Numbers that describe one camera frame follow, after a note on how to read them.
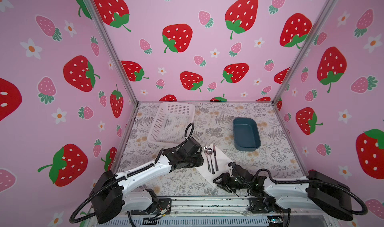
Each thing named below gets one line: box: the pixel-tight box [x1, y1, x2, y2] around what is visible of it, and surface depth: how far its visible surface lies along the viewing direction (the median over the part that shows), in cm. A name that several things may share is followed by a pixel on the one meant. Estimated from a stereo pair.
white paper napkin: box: [195, 143, 233, 188], surface depth 90 cm
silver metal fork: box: [204, 146, 211, 173], surface depth 95 cm
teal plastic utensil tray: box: [232, 117, 262, 152], surface depth 102 cm
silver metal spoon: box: [207, 148, 215, 175], surface depth 92 cm
